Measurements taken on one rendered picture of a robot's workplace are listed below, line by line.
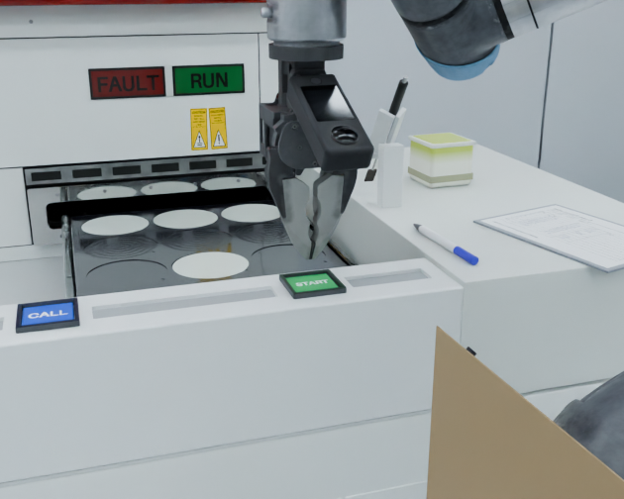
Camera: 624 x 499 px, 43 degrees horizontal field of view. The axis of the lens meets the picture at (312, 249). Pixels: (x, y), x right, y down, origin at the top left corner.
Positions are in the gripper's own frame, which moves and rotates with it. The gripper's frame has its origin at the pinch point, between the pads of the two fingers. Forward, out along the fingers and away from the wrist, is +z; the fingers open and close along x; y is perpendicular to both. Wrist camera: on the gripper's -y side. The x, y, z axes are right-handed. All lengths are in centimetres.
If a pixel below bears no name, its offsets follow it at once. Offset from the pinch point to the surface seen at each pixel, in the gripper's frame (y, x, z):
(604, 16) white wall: 207, -187, -10
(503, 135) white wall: 207, -146, 36
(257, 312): -4.1, 6.8, 4.3
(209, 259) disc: 27.9, 5.8, 10.3
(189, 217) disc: 48.1, 5.3, 10.4
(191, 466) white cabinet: -4.3, 13.8, 20.1
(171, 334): -4.3, 15.0, 5.4
